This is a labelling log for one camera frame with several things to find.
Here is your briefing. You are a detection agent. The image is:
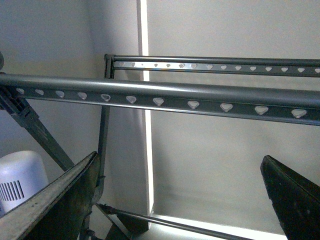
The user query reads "grey metal clothes rack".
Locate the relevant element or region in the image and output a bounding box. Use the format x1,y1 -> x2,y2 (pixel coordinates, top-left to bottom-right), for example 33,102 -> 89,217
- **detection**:
0,53 -> 320,240

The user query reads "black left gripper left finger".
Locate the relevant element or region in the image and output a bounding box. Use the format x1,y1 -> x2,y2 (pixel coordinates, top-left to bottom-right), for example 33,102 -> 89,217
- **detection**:
0,151 -> 101,240

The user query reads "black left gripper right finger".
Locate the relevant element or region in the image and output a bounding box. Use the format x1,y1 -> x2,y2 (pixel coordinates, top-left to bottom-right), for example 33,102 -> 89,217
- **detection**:
260,155 -> 320,240

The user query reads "white cylindrical appliance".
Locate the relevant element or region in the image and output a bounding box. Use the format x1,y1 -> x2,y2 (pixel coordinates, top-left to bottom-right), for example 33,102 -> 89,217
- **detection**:
0,150 -> 49,214

